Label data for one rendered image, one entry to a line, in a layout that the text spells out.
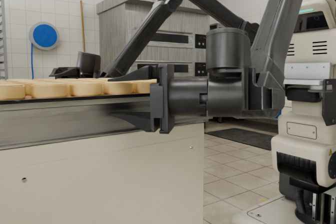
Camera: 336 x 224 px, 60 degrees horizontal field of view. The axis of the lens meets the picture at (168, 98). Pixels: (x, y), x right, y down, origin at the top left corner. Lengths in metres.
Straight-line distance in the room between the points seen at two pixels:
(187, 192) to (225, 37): 0.33
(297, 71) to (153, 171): 0.80
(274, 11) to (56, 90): 0.40
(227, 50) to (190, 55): 4.16
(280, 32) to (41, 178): 0.45
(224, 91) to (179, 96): 0.06
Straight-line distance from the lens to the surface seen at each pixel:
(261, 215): 1.51
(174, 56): 4.39
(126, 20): 4.05
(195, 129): 0.60
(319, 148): 1.19
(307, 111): 1.26
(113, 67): 0.97
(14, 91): 0.44
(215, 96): 0.41
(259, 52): 0.52
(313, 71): 1.18
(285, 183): 1.66
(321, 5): 1.14
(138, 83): 0.51
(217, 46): 0.43
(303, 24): 1.21
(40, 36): 4.55
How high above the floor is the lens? 0.94
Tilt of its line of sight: 5 degrees down
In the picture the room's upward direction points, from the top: straight up
